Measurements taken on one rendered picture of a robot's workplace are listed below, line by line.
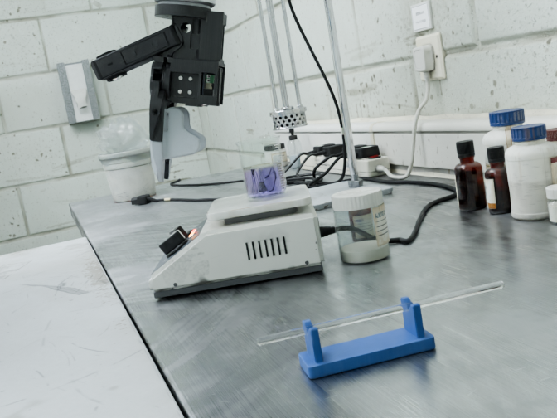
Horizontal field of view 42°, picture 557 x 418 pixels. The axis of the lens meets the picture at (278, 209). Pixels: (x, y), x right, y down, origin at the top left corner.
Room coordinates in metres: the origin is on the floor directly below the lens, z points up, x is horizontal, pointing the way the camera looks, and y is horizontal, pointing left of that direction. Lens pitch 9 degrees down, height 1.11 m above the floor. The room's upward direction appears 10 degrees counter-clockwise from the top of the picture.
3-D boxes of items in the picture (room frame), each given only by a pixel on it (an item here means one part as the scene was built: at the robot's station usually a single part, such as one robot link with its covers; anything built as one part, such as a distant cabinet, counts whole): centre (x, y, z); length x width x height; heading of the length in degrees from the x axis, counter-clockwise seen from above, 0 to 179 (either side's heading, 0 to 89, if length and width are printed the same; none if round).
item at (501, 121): (0.99, -0.33, 0.96); 0.07 x 0.07 x 0.13
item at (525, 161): (0.89, -0.32, 0.96); 0.06 x 0.06 x 0.11
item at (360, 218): (0.82, -0.09, 0.94); 0.06 x 0.06 x 0.08
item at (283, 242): (0.85, 0.05, 0.94); 0.22 x 0.13 x 0.08; 89
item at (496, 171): (0.94, -0.30, 0.94); 0.04 x 0.04 x 0.09
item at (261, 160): (0.84, 0.01, 1.02); 0.06 x 0.05 x 0.08; 156
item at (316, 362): (0.52, -0.05, 0.92); 0.10 x 0.03 x 0.04; 101
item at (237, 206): (0.85, 0.02, 0.98); 0.12 x 0.12 x 0.01; 89
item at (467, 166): (1.00, -0.27, 0.95); 0.04 x 0.04 x 0.10
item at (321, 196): (1.30, -0.04, 0.91); 0.30 x 0.20 x 0.01; 108
